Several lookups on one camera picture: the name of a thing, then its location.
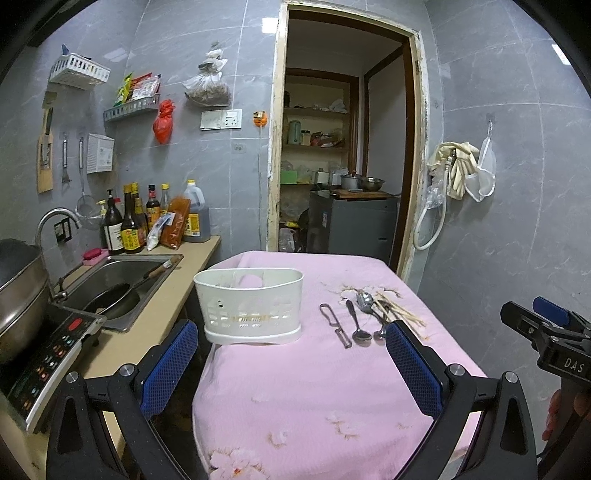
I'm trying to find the ornate handle steel spoon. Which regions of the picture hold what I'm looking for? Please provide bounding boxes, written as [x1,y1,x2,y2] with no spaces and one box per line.
[346,300,373,348]

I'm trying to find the wooden chopstick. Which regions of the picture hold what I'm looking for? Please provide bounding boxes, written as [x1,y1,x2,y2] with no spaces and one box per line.
[377,292,427,328]
[376,295,424,327]

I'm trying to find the large steel spoon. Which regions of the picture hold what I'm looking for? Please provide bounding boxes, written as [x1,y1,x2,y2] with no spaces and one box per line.
[356,290,384,323]

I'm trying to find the white plastic utensil caddy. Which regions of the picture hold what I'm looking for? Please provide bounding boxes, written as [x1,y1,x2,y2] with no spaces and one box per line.
[193,268,304,345]

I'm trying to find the steel fork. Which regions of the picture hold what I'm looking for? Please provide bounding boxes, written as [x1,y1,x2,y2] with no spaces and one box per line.
[373,302,390,342]

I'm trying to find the person's right hand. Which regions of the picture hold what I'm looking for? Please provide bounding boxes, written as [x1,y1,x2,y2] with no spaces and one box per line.
[542,388,591,441]

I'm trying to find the pink floral tablecloth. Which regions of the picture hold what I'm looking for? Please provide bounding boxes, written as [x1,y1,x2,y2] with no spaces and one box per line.
[192,251,481,479]

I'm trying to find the stainless steel sink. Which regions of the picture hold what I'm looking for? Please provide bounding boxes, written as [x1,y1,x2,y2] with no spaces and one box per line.
[53,254,180,332]

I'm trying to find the induction cooktop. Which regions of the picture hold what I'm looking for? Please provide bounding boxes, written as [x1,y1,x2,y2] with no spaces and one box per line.
[1,304,106,435]

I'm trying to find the white mesh bag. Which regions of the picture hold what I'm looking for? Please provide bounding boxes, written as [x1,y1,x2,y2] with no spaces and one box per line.
[465,117,497,203]

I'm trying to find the orange spice bag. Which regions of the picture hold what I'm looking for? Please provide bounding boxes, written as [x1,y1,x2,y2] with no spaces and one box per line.
[159,196,190,250]

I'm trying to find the dark soy sauce bottle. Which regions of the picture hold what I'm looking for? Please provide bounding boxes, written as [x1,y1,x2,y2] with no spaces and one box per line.
[121,184,144,253]

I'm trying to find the dark grey cabinet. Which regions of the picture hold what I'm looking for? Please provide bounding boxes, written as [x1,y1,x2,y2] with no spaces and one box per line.
[305,191,399,263]

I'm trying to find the large dark oil jug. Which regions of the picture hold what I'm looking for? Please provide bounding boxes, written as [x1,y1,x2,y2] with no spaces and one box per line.
[183,179,211,243]

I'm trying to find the steel wok with lid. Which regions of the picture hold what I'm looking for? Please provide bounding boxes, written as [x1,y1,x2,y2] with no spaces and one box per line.
[1,239,49,363]

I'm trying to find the white salt packet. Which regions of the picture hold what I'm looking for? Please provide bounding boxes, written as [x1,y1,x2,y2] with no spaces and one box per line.
[146,212,175,251]

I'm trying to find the pump top sauce bottle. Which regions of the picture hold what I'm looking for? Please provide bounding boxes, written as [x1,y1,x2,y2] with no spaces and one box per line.
[103,189,124,255]

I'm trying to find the red cap sauce bottle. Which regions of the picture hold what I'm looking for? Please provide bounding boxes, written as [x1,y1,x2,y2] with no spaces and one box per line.
[146,184,160,230]

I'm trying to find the yellow cap clear bottle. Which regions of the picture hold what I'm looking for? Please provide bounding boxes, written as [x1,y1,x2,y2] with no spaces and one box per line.
[160,183,170,216]

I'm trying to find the hanging mesh strainer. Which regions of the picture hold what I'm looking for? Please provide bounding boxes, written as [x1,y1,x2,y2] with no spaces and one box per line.
[75,137,100,221]

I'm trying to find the steel bowl on cabinet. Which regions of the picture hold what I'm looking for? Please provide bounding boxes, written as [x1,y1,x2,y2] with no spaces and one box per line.
[359,177,385,192]

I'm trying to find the chrome faucet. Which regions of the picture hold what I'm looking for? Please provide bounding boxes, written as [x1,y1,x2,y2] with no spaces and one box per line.
[34,207,83,259]

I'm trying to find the hanging steel peeler tool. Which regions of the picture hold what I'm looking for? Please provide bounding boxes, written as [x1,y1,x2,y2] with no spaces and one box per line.
[61,132,70,184]

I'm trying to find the wooden cutting board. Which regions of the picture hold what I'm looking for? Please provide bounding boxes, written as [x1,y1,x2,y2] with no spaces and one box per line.
[36,90,57,194]

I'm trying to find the red plastic bag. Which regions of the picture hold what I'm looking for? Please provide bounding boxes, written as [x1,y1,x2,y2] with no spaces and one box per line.
[152,99,175,144]

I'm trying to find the black saucepan wooden handle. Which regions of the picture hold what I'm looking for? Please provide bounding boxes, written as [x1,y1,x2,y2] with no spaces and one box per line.
[83,254,182,319]

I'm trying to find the wooden door frame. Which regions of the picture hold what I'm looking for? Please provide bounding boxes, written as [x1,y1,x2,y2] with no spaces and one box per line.
[266,1,431,282]

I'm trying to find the white wall box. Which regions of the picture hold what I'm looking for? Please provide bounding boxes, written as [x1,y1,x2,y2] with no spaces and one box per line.
[86,133,114,174]

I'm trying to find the white wall socket panel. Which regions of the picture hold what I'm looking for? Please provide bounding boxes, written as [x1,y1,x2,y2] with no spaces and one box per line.
[200,109,242,131]

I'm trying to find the grey wall shelf rack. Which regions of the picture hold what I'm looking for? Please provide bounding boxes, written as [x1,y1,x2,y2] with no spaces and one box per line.
[103,93,160,123]

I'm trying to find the orange wall hook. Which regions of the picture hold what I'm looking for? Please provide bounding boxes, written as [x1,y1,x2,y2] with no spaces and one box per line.
[252,110,267,128]

